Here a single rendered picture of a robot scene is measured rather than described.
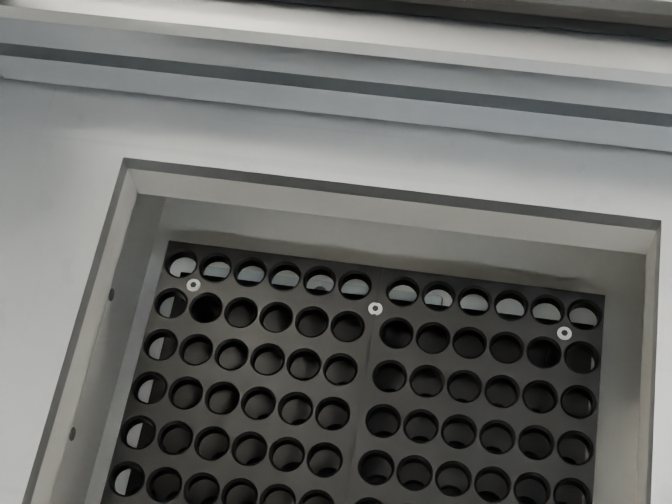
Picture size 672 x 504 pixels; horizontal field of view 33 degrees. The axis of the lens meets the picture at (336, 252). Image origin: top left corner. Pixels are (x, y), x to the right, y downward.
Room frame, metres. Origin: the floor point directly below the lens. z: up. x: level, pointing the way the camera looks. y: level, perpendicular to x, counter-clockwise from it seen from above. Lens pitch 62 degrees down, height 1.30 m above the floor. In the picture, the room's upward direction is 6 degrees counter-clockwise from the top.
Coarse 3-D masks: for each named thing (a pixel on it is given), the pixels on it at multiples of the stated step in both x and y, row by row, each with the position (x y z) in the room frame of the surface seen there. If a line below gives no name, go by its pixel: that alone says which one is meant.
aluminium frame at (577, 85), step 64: (0, 0) 0.28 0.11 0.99; (64, 0) 0.28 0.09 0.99; (128, 0) 0.27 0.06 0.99; (192, 0) 0.27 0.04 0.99; (256, 0) 0.27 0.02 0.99; (320, 0) 0.26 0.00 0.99; (384, 0) 0.26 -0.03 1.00; (448, 0) 0.25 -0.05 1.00; (0, 64) 0.28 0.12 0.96; (64, 64) 0.27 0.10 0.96; (128, 64) 0.27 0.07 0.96; (192, 64) 0.26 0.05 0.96; (256, 64) 0.25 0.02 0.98; (320, 64) 0.24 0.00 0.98; (384, 64) 0.24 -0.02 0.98; (448, 64) 0.23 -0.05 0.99; (512, 64) 0.23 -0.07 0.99; (576, 64) 0.23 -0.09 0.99; (640, 64) 0.22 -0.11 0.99; (512, 128) 0.23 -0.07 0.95; (576, 128) 0.22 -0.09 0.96; (640, 128) 0.22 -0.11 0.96
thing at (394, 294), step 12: (216, 276) 0.23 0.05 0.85; (240, 276) 0.23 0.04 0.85; (252, 276) 0.23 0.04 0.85; (276, 276) 0.23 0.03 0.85; (288, 276) 0.23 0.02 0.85; (312, 288) 0.22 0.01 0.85; (324, 288) 0.22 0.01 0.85; (348, 288) 0.22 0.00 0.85; (360, 288) 0.22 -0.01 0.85; (408, 300) 0.21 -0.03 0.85; (432, 300) 0.21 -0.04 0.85
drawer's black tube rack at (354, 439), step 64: (192, 320) 0.19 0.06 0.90; (256, 320) 0.18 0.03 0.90; (320, 320) 0.20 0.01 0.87; (384, 320) 0.18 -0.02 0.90; (448, 320) 0.18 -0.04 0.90; (192, 384) 0.16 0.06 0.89; (256, 384) 0.16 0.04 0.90; (320, 384) 0.15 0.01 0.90; (384, 384) 0.16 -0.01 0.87; (448, 384) 0.15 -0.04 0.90; (512, 384) 0.15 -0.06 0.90; (576, 384) 0.14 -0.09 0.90; (128, 448) 0.14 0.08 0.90; (192, 448) 0.13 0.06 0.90; (256, 448) 0.14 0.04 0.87; (320, 448) 0.13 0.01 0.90; (384, 448) 0.13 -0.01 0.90; (448, 448) 0.12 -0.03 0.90; (512, 448) 0.12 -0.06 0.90; (576, 448) 0.13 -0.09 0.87
